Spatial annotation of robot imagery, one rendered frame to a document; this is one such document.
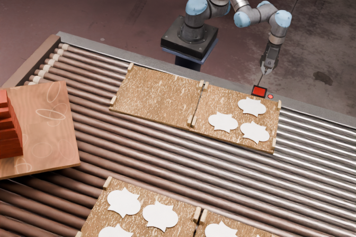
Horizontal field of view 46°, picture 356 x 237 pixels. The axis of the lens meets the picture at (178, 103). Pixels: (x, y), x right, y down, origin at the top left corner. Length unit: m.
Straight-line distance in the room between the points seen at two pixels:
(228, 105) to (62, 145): 0.86
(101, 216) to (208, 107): 0.79
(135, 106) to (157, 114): 0.12
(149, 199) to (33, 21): 2.87
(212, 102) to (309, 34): 2.57
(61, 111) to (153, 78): 0.56
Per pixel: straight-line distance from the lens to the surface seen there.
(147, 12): 4.43
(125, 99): 2.14
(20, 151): 1.81
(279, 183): 1.98
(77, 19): 4.31
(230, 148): 2.02
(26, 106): 2.01
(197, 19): 2.47
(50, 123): 1.92
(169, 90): 2.21
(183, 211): 1.77
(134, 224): 1.73
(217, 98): 2.21
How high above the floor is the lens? 2.46
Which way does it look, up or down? 45 degrees down
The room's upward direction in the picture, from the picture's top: 8 degrees clockwise
